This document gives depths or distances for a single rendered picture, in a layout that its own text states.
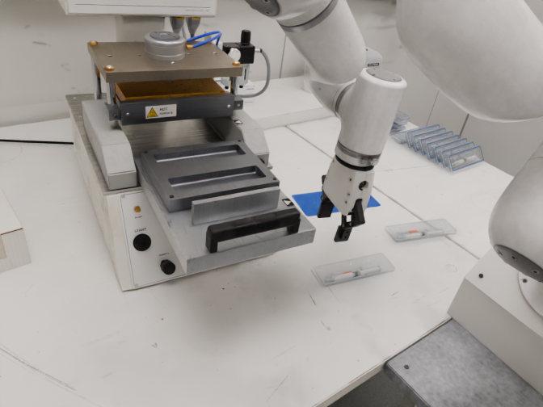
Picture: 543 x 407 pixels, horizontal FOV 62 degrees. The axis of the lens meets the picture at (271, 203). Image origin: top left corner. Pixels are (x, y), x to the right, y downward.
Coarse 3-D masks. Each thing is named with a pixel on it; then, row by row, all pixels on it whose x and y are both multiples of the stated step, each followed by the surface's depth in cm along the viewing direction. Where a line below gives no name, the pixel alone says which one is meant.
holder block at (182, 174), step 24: (216, 144) 87; (240, 144) 89; (168, 168) 78; (192, 168) 79; (216, 168) 80; (240, 168) 81; (264, 168) 82; (168, 192) 72; (192, 192) 73; (216, 192) 74; (240, 192) 76
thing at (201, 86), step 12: (120, 84) 89; (132, 84) 90; (144, 84) 91; (156, 84) 92; (168, 84) 92; (180, 84) 93; (192, 84) 94; (204, 84) 95; (216, 84) 96; (120, 96) 88; (132, 96) 85; (144, 96) 86; (156, 96) 87; (168, 96) 88; (180, 96) 89
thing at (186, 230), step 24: (144, 168) 81; (264, 192) 73; (168, 216) 71; (192, 216) 69; (216, 216) 71; (240, 216) 73; (192, 240) 67; (240, 240) 68; (264, 240) 69; (288, 240) 71; (312, 240) 74; (192, 264) 64; (216, 264) 67
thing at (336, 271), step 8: (368, 256) 100; (376, 256) 101; (384, 256) 101; (328, 264) 96; (336, 264) 97; (344, 264) 97; (352, 264) 97; (360, 264) 98; (368, 264) 98; (376, 264) 98; (384, 264) 99; (392, 264) 99; (320, 272) 94; (328, 272) 94; (336, 272) 95; (344, 272) 95; (352, 272) 95; (360, 272) 96; (368, 272) 96; (376, 272) 96; (328, 280) 92; (336, 280) 92
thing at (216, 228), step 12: (252, 216) 67; (264, 216) 67; (276, 216) 68; (288, 216) 68; (216, 228) 63; (228, 228) 64; (240, 228) 65; (252, 228) 66; (264, 228) 67; (276, 228) 68; (288, 228) 71; (216, 240) 64
